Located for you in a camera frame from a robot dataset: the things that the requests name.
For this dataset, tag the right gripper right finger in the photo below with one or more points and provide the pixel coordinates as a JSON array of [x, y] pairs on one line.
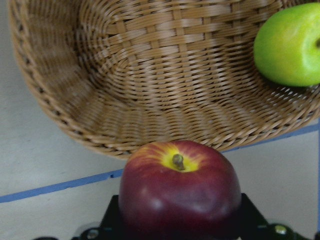
[[253, 226]]

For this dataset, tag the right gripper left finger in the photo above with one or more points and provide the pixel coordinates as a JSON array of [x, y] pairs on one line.
[[110, 228]]

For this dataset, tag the dark red apple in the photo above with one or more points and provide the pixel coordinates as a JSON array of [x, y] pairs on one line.
[[179, 190]]

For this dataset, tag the green apple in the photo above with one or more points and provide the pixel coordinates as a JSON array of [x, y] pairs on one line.
[[286, 49]]

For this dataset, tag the woven wicker basket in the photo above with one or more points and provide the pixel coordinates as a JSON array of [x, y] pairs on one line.
[[117, 74]]

